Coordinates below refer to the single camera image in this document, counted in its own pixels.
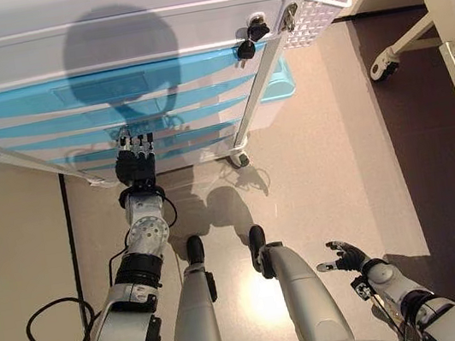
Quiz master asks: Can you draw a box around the metal cart latch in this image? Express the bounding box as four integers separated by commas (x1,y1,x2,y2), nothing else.
278,1,302,33

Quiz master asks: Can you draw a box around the light blue waste bin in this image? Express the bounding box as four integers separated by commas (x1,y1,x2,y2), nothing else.
243,56,302,131

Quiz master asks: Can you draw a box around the black cart key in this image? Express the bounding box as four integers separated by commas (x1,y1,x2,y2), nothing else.
235,39,259,70
245,10,273,44

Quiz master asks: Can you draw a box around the grey robot leg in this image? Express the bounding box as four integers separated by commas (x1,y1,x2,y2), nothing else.
151,232,226,341
245,213,355,341

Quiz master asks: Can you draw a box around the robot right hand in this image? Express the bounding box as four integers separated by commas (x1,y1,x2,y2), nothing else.
311,235,374,282

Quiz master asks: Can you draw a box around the white medical cart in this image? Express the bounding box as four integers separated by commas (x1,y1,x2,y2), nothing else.
0,0,376,207

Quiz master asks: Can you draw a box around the grey robot right leg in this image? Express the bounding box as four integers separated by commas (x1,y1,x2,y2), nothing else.
245,213,355,341

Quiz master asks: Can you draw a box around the cart caster wheel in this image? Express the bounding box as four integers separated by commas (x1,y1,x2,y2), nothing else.
228,147,252,170

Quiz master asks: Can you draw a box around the white bed caster wheel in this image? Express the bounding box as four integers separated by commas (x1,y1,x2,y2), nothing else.
366,46,403,83

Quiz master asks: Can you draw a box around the grey robot left leg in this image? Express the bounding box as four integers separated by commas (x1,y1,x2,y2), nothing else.
151,232,226,341

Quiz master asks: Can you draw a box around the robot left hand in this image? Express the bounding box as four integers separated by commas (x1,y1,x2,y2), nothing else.
107,121,163,194

